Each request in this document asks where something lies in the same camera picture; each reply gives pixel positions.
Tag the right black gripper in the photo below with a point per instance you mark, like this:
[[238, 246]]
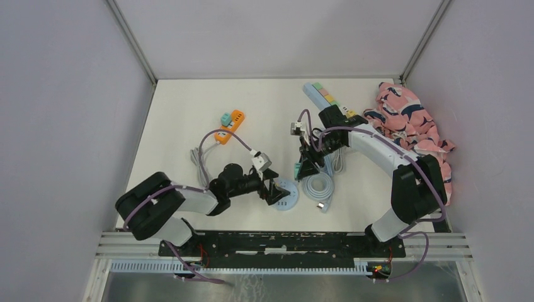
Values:
[[307, 150]]

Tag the round blue power socket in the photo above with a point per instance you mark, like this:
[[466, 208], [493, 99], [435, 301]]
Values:
[[288, 202]]

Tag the long blue power strip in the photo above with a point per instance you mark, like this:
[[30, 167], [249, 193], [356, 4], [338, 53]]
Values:
[[319, 96]]

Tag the yellow plug on white strip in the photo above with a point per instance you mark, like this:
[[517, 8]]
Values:
[[351, 113]]

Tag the teal USB charger plug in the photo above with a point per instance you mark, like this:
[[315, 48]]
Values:
[[296, 170]]

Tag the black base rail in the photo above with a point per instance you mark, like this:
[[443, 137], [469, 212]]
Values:
[[287, 250]]

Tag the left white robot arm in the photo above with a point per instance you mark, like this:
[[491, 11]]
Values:
[[148, 209]]

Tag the white power strip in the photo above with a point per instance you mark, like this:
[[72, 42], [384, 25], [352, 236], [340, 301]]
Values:
[[343, 109]]

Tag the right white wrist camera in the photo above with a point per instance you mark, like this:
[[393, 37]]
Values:
[[300, 129]]

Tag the teal plug on orange strip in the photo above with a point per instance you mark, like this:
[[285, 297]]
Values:
[[226, 119]]

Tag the pink patterned cloth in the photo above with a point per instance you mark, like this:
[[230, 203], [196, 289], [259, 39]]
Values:
[[400, 116]]

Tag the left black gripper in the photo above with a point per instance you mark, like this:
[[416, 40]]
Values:
[[274, 192]]

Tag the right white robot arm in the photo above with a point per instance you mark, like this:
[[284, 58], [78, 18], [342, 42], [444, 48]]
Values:
[[417, 184]]

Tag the orange power strip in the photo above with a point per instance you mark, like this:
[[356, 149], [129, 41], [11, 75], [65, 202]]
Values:
[[223, 136]]

